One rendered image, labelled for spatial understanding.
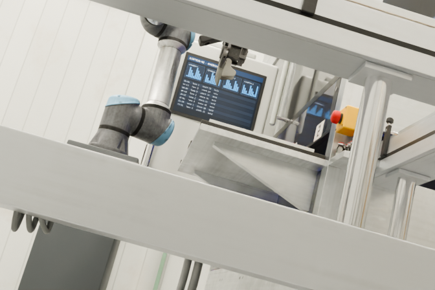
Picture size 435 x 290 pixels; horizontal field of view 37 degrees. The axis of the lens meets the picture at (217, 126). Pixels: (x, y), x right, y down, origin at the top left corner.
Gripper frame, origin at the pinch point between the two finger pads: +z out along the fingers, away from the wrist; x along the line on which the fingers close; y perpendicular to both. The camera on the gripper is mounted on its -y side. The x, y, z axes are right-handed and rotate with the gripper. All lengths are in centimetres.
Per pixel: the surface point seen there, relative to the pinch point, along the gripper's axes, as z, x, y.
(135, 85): -108, 366, -46
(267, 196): 22, 48, 34
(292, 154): 19.2, -10.2, 27.6
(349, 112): 5.1, -20.9, 38.8
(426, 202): 22, -12, 71
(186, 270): 54, 100, 16
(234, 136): 19.1, -10.2, 9.2
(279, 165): 21.5, -1.7, 26.0
